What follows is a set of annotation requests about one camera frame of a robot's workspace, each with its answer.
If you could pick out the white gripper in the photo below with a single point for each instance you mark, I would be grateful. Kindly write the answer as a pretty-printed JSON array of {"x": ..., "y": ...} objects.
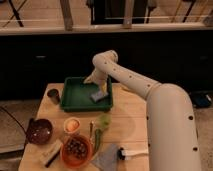
[{"x": 99, "y": 78}]

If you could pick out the blue grey sponge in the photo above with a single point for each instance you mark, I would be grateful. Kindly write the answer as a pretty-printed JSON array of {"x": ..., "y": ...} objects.
[{"x": 98, "y": 96}]

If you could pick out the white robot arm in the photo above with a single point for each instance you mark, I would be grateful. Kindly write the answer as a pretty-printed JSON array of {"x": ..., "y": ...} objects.
[{"x": 171, "y": 127}]

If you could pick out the green plastic tray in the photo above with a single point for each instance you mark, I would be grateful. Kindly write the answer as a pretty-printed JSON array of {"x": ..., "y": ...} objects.
[{"x": 76, "y": 96}]

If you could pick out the metal spoon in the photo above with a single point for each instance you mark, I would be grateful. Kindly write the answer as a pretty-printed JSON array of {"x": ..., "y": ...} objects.
[{"x": 91, "y": 125}]

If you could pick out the dark metal cup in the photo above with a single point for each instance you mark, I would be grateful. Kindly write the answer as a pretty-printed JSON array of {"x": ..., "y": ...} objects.
[{"x": 53, "y": 94}]

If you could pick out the small orange cup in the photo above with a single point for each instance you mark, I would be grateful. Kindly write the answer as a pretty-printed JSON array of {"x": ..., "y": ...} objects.
[{"x": 71, "y": 126}]

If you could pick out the orange bowl with nuts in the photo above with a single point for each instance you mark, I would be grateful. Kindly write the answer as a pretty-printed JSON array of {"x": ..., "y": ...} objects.
[{"x": 76, "y": 152}]

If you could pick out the dark purple bowl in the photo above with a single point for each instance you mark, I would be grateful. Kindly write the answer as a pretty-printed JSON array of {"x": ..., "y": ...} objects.
[{"x": 39, "y": 131}]

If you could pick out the grey cloth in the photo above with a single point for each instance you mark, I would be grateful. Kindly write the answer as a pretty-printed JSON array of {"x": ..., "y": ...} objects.
[{"x": 108, "y": 159}]

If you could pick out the wooden scrub brush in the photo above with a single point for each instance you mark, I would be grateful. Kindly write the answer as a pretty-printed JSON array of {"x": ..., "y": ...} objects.
[{"x": 48, "y": 156}]

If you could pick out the blue power box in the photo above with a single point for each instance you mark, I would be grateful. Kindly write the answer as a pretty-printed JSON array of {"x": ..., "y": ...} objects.
[{"x": 201, "y": 100}]

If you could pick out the black white handled tool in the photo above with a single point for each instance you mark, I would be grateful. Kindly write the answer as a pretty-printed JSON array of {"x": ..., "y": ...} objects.
[{"x": 125, "y": 154}]

